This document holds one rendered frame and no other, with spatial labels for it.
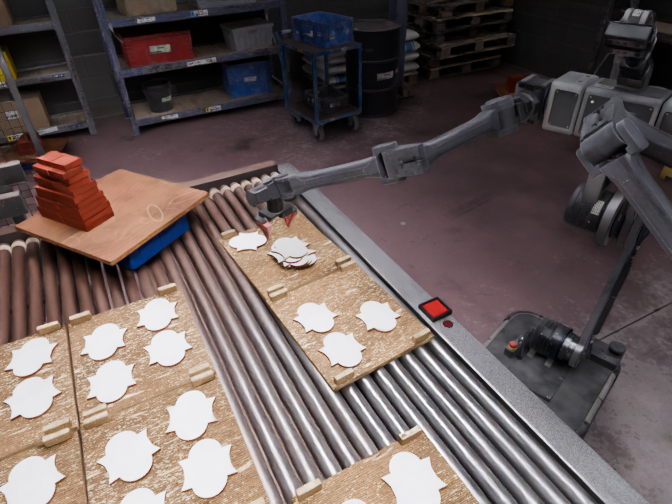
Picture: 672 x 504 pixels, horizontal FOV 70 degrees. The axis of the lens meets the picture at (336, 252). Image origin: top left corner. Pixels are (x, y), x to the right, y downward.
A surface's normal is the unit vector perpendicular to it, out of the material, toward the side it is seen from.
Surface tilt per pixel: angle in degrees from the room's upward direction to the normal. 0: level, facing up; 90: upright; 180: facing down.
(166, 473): 0
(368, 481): 0
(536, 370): 0
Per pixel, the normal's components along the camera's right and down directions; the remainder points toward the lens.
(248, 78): 0.40, 0.54
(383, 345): -0.03, -0.80
